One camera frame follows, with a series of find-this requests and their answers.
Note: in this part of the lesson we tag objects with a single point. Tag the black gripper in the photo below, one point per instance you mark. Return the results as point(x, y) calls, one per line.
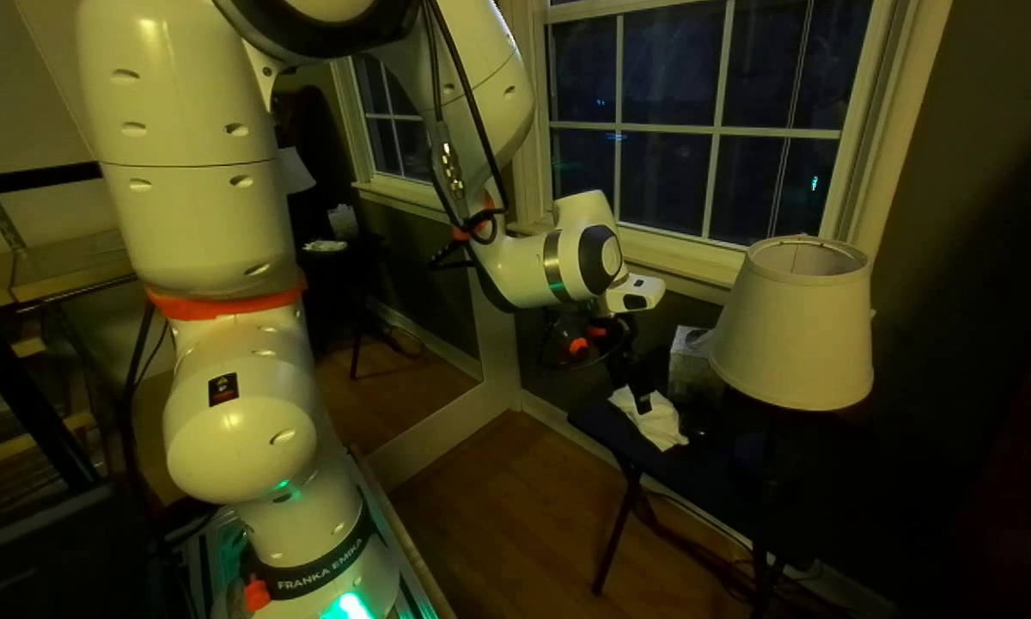
point(627, 354)

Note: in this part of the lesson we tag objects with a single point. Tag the table lamp with cream shade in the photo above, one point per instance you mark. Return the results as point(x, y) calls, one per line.
point(793, 331)

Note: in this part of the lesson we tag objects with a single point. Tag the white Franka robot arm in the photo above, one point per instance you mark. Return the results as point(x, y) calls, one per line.
point(192, 173)

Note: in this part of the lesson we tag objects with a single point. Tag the black nightstand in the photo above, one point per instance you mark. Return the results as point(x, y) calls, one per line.
point(708, 468)

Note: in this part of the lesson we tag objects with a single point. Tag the large white-framed grid window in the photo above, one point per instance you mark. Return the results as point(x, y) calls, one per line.
point(724, 126)

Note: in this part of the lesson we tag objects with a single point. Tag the small white-framed window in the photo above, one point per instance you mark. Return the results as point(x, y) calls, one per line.
point(393, 120)

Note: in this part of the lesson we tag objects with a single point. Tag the small white background lampshade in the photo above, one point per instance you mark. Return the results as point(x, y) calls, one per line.
point(297, 173)

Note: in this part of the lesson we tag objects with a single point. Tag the black metal frame bar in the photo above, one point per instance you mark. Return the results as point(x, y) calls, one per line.
point(34, 176)

